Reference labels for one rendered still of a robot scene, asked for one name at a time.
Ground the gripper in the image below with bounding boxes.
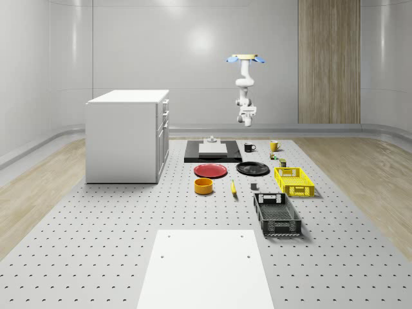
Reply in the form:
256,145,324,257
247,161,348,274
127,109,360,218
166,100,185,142
239,105,259,118

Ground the drone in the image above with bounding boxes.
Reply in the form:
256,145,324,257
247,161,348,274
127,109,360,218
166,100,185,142
225,53,267,66

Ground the black plate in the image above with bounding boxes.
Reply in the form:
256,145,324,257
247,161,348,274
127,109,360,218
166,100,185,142
236,161,271,176

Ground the black stove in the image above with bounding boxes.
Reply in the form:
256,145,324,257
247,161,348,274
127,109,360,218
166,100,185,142
183,135,243,164

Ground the red plate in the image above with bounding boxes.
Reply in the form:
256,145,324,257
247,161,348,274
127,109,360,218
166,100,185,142
193,163,229,179

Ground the yellow bowl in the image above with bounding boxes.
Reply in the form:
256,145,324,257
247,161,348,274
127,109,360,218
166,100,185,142
194,178,214,196

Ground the yellow basket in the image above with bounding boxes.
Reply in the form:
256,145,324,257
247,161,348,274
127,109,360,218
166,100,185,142
274,167,316,198

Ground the dark grey basket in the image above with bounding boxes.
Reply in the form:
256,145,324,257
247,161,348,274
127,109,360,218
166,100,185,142
252,192,303,238

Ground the white cabinet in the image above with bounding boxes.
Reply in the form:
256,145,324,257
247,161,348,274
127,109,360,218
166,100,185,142
85,89,171,185

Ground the white board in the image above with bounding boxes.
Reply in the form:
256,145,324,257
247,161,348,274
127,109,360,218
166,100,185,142
136,229,276,309

